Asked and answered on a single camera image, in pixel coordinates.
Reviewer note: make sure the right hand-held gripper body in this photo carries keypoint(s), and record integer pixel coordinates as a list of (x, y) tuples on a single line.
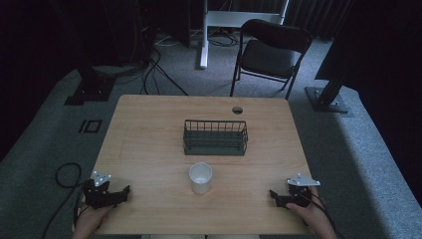
[(300, 192)]

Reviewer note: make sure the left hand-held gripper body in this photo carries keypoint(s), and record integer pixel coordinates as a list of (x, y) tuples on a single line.
[(96, 195)]

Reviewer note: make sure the person's right hand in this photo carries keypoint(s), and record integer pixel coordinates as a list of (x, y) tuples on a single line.
[(310, 215)]

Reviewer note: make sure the person's left hand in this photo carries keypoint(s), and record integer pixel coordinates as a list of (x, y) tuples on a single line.
[(89, 220)]

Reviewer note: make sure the white paper cup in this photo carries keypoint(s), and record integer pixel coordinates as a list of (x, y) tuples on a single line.
[(200, 177)]

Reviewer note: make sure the black metal stand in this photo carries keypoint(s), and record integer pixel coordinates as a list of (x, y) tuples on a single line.
[(328, 98), (93, 88)]

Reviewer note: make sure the black folding chair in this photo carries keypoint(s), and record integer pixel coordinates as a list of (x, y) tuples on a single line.
[(268, 54)]

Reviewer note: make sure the white metal desk frame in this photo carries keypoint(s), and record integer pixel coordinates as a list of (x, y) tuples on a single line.
[(217, 18)]

